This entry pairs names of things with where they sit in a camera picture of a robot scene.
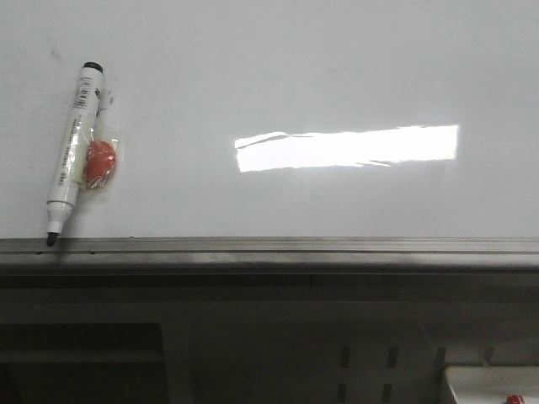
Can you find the small red object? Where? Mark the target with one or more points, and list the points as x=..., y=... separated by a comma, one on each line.
x=515, y=399

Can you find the white plastic box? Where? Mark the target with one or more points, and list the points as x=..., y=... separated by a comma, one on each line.
x=473, y=384

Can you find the white whiteboard marker pen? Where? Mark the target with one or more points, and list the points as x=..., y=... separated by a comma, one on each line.
x=68, y=176

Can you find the grey metal whiteboard tray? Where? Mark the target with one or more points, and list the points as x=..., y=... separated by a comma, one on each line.
x=267, y=261

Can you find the white slotted pegboard panel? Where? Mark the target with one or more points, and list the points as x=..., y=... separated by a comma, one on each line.
x=336, y=352

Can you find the red round magnet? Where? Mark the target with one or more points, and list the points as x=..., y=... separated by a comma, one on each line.
x=104, y=161

